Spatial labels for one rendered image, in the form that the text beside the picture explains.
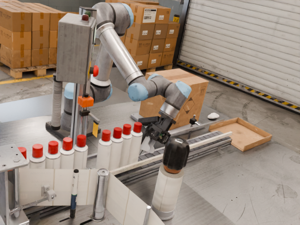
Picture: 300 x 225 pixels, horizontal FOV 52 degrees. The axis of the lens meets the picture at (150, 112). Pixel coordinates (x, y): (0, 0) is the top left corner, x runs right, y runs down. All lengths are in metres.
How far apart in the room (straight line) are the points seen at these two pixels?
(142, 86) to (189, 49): 4.93
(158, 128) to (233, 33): 4.49
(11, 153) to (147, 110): 1.05
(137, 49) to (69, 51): 3.99
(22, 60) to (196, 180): 3.57
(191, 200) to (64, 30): 0.77
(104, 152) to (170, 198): 0.30
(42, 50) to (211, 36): 2.96
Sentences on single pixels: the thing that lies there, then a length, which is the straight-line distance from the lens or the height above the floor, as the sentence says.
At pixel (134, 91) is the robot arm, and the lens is 1.22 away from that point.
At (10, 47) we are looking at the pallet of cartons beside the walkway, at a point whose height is 0.42.
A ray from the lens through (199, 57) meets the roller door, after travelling 6.01.
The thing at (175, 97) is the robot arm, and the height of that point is 1.20.
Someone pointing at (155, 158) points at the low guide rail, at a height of 0.91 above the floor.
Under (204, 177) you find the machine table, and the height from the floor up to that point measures 0.83.
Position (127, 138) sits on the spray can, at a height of 1.04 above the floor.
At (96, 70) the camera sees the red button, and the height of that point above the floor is 1.33.
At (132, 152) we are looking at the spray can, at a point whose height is 0.96.
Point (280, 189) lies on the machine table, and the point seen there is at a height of 0.83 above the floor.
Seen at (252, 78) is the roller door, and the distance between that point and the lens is 5.55.
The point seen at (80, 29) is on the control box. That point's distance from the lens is 0.97.
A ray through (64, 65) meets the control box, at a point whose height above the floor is 1.34.
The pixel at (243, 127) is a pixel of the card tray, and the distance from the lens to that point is 2.10.
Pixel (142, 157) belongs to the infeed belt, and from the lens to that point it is 1.41.
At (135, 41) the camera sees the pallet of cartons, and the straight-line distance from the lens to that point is 4.95.
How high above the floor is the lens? 1.65
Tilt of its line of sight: 25 degrees down
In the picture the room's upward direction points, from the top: 11 degrees clockwise
